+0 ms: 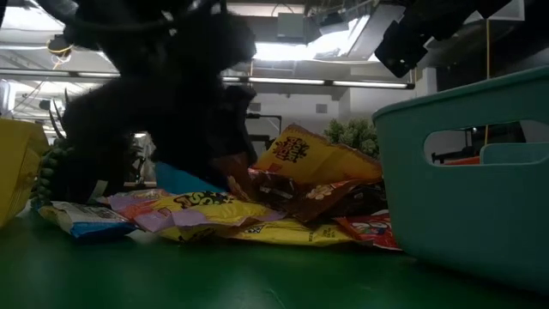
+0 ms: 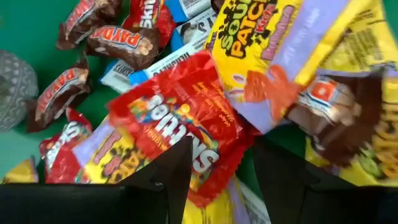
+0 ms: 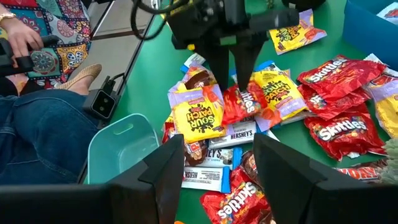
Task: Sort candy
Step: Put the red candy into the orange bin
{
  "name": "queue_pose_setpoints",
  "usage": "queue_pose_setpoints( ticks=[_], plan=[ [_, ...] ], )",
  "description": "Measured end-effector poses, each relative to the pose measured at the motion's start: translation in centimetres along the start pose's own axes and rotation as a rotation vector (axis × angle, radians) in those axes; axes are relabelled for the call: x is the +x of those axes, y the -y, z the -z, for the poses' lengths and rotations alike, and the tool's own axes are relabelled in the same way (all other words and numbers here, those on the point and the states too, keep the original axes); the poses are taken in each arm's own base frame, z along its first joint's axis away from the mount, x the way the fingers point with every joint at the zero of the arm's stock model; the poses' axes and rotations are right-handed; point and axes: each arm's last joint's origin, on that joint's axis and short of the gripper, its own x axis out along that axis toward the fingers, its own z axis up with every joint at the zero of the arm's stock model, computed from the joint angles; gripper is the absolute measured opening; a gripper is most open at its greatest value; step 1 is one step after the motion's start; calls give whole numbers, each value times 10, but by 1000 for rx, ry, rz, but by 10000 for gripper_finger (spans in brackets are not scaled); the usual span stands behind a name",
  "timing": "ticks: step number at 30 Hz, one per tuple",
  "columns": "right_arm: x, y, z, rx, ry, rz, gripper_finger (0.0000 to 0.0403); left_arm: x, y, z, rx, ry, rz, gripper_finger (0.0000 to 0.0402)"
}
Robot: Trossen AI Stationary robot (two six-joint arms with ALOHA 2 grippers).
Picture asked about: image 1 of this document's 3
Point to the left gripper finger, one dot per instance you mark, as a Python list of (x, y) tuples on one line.
[(238, 124), (150, 129)]

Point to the yellow Sour Patch pack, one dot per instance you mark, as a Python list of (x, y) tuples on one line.
[(206, 210), (317, 163), (291, 234)]

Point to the red brown chocolate bar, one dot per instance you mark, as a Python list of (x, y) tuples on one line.
[(300, 197)]

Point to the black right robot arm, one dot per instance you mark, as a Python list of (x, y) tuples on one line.
[(450, 13)]

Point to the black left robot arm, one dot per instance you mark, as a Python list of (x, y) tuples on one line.
[(107, 13)]

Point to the blue white candy bar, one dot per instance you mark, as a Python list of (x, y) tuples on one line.
[(86, 216)]

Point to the dark blue plastic tray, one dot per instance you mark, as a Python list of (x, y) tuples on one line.
[(180, 182)]

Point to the long ceiling light bar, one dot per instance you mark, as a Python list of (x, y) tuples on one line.
[(300, 81)]

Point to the pale green pinecone plant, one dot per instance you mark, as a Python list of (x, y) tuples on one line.
[(356, 133)]

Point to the grey ceiling box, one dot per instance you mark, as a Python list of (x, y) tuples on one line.
[(291, 26)]

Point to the orange plastic basket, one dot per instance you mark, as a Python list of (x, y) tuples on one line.
[(465, 161)]

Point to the yellow plastic basket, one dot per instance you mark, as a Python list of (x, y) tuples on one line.
[(17, 171)]

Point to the green table mat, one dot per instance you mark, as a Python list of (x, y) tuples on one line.
[(171, 279)]

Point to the red Skittles pack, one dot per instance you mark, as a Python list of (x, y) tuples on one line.
[(371, 229)]

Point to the teal plastic basket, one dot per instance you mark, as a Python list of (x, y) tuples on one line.
[(472, 214)]

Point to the grey wall vent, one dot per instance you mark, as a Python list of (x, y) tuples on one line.
[(321, 108), (255, 107)]

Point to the black frame stand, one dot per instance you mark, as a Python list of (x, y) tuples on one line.
[(274, 116)]

